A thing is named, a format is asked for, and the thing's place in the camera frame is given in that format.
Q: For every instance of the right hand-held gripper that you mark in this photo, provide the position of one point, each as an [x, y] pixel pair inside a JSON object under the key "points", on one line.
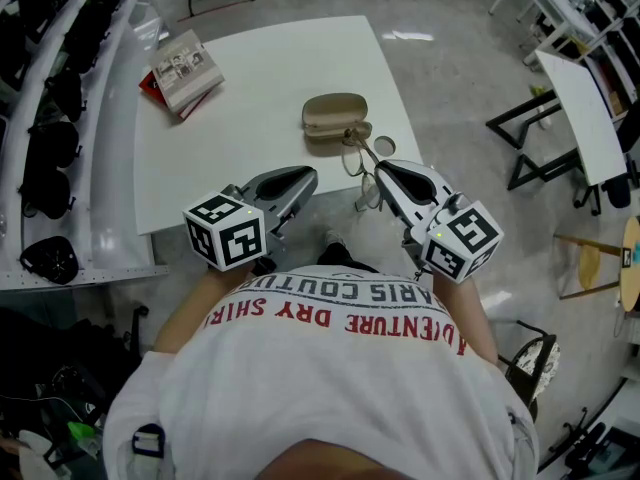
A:
{"points": [[462, 243]]}

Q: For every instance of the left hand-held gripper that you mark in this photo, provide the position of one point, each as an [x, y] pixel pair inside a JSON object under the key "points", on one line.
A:
{"points": [[225, 233]]}

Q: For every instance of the beige glasses case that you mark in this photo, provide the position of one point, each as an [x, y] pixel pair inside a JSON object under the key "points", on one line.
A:
{"points": [[335, 108]]}

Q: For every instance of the person's right forearm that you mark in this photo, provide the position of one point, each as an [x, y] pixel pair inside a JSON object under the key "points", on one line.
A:
{"points": [[470, 318]]}

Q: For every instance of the person's left forearm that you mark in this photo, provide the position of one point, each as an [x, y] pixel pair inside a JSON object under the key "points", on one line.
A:
{"points": [[190, 313]]}

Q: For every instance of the person's shoe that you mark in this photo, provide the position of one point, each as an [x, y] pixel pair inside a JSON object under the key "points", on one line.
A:
{"points": [[334, 236]]}

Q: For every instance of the person's black trousers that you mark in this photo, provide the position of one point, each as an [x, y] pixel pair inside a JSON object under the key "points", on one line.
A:
{"points": [[345, 258]]}

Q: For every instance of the small white floor object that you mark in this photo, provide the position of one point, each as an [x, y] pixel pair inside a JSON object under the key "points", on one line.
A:
{"points": [[544, 118]]}

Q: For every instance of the grey cover book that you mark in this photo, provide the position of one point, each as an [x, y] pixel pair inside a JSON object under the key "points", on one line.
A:
{"points": [[185, 68]]}

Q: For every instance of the small yellow floor object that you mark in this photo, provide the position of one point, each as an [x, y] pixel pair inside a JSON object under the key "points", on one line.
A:
{"points": [[539, 90]]}

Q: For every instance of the white shelving rack with bags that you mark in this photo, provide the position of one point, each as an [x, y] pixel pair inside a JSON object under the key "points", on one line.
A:
{"points": [[115, 168]]}

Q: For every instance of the red cover book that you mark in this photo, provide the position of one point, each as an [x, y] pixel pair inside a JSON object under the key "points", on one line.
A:
{"points": [[148, 84]]}

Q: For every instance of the white table with black legs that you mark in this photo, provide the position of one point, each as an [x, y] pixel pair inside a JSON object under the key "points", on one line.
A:
{"points": [[585, 113]]}

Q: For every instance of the wooden stool with yellow seat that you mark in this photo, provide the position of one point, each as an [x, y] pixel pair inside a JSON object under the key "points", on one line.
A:
{"points": [[590, 265]]}

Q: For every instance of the person's white printed shirt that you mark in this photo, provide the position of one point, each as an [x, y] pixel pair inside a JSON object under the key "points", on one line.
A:
{"points": [[325, 393]]}

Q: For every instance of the black chair with patterned seat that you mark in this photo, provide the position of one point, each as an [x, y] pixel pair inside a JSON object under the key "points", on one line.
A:
{"points": [[542, 363]]}

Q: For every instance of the white storage rack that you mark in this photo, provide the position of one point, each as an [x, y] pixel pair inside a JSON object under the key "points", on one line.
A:
{"points": [[560, 10]]}

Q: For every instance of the round wooden table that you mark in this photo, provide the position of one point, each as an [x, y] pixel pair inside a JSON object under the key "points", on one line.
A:
{"points": [[632, 268]]}

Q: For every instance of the row of black bags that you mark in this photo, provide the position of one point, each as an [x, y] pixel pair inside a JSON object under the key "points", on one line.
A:
{"points": [[50, 143]]}

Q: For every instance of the black backpack heap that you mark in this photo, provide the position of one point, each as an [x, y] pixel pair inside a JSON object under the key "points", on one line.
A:
{"points": [[50, 348]]}

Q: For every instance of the black office chair base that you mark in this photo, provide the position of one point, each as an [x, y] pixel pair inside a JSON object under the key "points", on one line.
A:
{"points": [[585, 438]]}

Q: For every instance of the small green object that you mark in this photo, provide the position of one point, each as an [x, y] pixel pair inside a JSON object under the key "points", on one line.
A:
{"points": [[80, 430]]}

